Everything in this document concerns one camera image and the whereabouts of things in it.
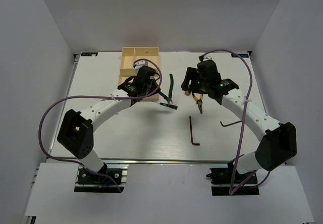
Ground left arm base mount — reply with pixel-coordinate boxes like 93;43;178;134
74;163;128;193

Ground long brown hex key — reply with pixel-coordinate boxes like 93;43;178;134
189;116;200;146

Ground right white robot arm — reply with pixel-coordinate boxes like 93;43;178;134
181;60;297;183

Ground large yellow-black needle-nose pliers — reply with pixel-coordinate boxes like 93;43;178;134
192;93;203;114

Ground green handled cutters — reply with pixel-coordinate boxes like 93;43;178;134
167;74;174;104

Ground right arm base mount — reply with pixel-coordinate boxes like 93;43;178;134
206;161;259;196

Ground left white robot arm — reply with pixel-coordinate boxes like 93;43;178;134
57;66;157;183

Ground short brown hex key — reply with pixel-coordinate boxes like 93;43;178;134
220;120;242;127

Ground cream compartment tray box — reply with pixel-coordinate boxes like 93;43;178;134
113;47;160;102

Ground slim black green screwdriver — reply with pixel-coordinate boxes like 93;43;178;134
156;102;178;110

